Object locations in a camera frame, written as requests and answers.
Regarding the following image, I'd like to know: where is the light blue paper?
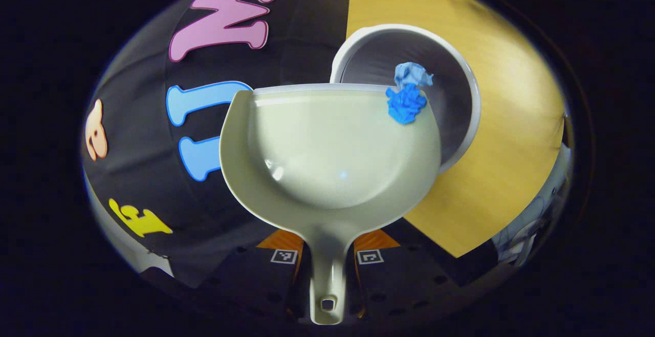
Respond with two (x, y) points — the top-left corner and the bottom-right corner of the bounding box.
(394, 62), (434, 90)

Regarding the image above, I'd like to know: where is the dark blue paper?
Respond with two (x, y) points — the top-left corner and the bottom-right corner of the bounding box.
(386, 84), (428, 125)

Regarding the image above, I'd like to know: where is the white plastic dustpan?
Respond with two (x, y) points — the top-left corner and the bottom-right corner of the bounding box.
(219, 83), (442, 326)

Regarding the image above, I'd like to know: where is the grey plastic garbage bin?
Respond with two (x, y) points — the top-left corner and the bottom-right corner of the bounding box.
(330, 24), (482, 174)

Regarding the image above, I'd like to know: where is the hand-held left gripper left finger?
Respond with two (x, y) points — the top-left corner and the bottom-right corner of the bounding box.
(202, 229), (311, 322)

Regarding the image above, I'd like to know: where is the wooden desktop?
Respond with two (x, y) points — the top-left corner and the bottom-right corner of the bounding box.
(345, 0), (566, 259)

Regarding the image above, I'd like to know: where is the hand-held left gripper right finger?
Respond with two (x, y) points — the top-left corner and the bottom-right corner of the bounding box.
(344, 229), (464, 323)

